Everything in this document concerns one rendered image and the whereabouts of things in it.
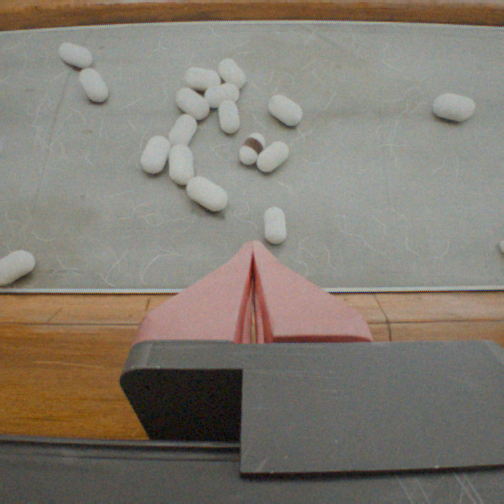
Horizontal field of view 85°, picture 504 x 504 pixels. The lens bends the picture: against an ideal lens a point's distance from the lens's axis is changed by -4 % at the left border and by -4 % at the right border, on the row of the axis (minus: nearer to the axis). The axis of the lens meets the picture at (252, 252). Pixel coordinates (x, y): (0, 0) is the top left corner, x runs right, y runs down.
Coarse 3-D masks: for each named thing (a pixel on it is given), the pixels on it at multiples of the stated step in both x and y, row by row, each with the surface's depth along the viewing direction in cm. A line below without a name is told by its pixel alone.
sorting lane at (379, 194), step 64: (0, 64) 30; (64, 64) 30; (128, 64) 30; (192, 64) 30; (256, 64) 30; (320, 64) 29; (384, 64) 29; (448, 64) 30; (0, 128) 28; (64, 128) 28; (128, 128) 28; (256, 128) 28; (320, 128) 28; (384, 128) 28; (448, 128) 28; (0, 192) 26; (64, 192) 26; (128, 192) 26; (256, 192) 26; (320, 192) 26; (384, 192) 26; (448, 192) 26; (0, 256) 25; (64, 256) 25; (128, 256) 24; (192, 256) 24; (320, 256) 24; (384, 256) 24; (448, 256) 24
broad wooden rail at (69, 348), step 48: (0, 336) 20; (48, 336) 20; (96, 336) 20; (384, 336) 20; (432, 336) 20; (480, 336) 20; (0, 384) 20; (48, 384) 20; (96, 384) 20; (0, 432) 19; (48, 432) 19; (96, 432) 19; (144, 432) 19
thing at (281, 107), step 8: (280, 96) 26; (272, 104) 26; (280, 104) 26; (288, 104) 26; (296, 104) 26; (272, 112) 27; (280, 112) 26; (288, 112) 26; (296, 112) 26; (280, 120) 27; (288, 120) 26; (296, 120) 26
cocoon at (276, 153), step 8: (272, 144) 25; (280, 144) 25; (264, 152) 25; (272, 152) 25; (280, 152) 25; (288, 152) 26; (264, 160) 25; (272, 160) 25; (280, 160) 25; (264, 168) 25; (272, 168) 25
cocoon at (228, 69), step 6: (222, 60) 28; (228, 60) 27; (222, 66) 27; (228, 66) 27; (234, 66) 27; (222, 72) 28; (228, 72) 27; (234, 72) 27; (240, 72) 27; (228, 78) 27; (234, 78) 27; (240, 78) 27; (234, 84) 27; (240, 84) 28
